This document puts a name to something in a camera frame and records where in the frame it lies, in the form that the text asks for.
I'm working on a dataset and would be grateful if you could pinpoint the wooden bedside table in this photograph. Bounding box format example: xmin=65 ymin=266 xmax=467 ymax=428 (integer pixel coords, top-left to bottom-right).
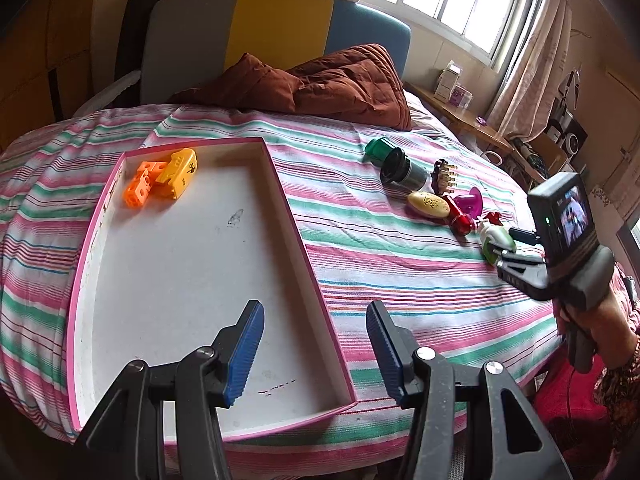
xmin=410 ymin=82 xmax=516 ymax=156

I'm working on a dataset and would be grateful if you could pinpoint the pink shallow cardboard box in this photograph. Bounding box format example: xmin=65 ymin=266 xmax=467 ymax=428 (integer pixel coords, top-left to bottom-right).
xmin=67 ymin=136 xmax=358 ymax=443

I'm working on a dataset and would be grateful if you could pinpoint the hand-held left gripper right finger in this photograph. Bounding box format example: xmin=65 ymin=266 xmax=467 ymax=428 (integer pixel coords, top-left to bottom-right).
xmin=365 ymin=301 xmax=576 ymax=480

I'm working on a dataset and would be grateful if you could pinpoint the purple plastic ball toy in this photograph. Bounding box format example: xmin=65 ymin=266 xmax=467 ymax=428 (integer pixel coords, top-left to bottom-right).
xmin=460 ymin=186 xmax=485 ymax=217

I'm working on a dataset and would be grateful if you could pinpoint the red shiny plastic object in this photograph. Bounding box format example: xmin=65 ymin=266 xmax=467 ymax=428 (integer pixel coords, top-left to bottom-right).
xmin=445 ymin=195 xmax=476 ymax=236

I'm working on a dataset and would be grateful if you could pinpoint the wooden wardrobe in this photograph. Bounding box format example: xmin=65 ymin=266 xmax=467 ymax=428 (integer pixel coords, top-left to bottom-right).
xmin=0 ymin=0 xmax=101 ymax=126

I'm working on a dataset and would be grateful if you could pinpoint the beige oval speckled object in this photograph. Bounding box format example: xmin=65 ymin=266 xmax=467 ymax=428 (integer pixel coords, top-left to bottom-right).
xmin=406 ymin=190 xmax=451 ymax=220

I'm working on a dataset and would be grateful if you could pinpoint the red fabric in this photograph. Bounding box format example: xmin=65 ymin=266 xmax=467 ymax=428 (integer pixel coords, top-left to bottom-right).
xmin=532 ymin=375 xmax=616 ymax=461

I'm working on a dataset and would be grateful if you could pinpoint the orange plastic block toy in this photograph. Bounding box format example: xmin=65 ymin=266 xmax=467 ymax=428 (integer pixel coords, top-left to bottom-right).
xmin=123 ymin=160 xmax=168 ymax=208

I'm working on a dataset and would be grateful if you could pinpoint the green plastic cup piece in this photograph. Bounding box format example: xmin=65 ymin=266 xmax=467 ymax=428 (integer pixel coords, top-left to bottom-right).
xmin=364 ymin=136 xmax=406 ymax=166

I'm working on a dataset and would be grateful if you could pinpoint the white carton box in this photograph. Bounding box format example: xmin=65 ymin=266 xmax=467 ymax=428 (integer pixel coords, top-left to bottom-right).
xmin=434 ymin=60 xmax=463 ymax=101

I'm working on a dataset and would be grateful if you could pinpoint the brown scalp massager comb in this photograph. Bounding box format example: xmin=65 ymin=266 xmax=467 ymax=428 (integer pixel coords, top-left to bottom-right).
xmin=431 ymin=158 xmax=461 ymax=196

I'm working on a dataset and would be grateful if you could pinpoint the wooden shelf unit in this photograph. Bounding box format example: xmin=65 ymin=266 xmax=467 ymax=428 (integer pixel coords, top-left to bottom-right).
xmin=510 ymin=132 xmax=571 ymax=181

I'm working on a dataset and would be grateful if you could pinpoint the yellow plastic toy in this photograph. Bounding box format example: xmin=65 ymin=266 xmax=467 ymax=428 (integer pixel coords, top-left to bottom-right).
xmin=155 ymin=148 xmax=198 ymax=200

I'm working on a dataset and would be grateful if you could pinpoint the pale pink pillow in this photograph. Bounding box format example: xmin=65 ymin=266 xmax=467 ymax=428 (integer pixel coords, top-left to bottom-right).
xmin=404 ymin=91 xmax=451 ymax=133

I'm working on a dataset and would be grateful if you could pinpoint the brown quilted blanket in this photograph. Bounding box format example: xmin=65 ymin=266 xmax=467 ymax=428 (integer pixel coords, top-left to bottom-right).
xmin=167 ymin=44 xmax=413 ymax=132

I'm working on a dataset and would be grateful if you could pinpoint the grey yellow blue headboard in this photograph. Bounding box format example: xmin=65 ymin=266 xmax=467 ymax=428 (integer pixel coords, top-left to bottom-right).
xmin=140 ymin=0 xmax=412 ymax=106

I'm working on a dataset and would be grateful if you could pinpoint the person's right hand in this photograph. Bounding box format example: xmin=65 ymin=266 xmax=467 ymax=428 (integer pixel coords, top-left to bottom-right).
xmin=557 ymin=292 xmax=638 ymax=368

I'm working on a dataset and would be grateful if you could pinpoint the clear black cylinder jar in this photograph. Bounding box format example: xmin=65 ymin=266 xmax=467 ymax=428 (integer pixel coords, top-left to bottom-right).
xmin=379 ymin=149 xmax=431 ymax=192

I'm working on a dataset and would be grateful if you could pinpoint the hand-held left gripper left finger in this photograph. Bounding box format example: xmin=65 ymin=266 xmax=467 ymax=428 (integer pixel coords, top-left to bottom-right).
xmin=72 ymin=300 xmax=266 ymax=480

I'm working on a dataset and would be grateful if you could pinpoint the beige patterned curtain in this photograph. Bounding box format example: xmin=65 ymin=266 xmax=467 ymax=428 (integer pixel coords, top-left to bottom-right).
xmin=487 ymin=0 xmax=573 ymax=141

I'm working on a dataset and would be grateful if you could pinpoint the striped bed sheet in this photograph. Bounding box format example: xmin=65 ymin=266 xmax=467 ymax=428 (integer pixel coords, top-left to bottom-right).
xmin=0 ymin=104 xmax=566 ymax=466

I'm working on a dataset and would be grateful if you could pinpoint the black silver speaker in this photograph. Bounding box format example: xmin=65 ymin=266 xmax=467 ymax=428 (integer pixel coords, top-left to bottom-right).
xmin=545 ymin=110 xmax=588 ymax=161

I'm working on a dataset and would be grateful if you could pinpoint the white green toy figure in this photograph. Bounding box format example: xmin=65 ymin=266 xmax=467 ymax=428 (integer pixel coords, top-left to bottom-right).
xmin=477 ymin=211 xmax=517 ymax=265

